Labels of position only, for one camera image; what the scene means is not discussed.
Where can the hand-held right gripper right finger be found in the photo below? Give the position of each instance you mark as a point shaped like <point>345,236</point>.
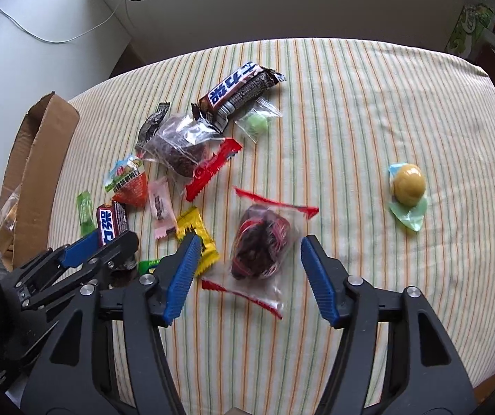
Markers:
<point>318,276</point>

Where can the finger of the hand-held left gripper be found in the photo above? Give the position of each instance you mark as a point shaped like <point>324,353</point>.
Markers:
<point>78,253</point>
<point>117,246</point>

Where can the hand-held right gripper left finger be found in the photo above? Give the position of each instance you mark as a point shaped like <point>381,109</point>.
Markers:
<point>182,276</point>

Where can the small brown chocolate bar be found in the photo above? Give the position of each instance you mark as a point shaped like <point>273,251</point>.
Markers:
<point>111,220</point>

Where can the slim green candy packet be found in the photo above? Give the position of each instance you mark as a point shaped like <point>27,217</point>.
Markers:
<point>85,212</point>

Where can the dark cake bag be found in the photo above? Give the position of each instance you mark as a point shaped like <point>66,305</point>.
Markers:
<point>182,149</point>
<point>260,242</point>

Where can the brown cardboard box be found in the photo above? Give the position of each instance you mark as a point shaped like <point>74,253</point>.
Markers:
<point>44,160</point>

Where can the clear bag of yellow snacks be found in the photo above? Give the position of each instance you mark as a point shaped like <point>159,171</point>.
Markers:
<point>7,220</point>

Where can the bright green packet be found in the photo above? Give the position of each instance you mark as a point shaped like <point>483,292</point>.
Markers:
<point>148,264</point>

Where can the yellow snack packet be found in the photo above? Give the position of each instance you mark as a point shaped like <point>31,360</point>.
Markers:
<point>191,220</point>

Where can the pink candy packet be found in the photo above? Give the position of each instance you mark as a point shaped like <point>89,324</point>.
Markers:
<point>161,207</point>

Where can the red and green triangular packet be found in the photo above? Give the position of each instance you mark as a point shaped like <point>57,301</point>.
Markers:
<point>132,186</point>

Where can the small black snack packet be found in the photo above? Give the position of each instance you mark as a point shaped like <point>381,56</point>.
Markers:
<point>150,123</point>

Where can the striped bed sheet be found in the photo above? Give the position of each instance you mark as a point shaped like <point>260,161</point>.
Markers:
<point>338,116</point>

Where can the green candy in clear wrapper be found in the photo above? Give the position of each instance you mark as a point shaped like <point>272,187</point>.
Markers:
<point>258,123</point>

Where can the white cabinet panel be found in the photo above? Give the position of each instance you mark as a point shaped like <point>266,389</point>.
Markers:
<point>57,78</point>

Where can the large brown chocolate bar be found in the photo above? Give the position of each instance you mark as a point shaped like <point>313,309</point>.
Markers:
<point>234,90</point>

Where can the green tissue box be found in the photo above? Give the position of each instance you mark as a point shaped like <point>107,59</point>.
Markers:
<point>468,30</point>

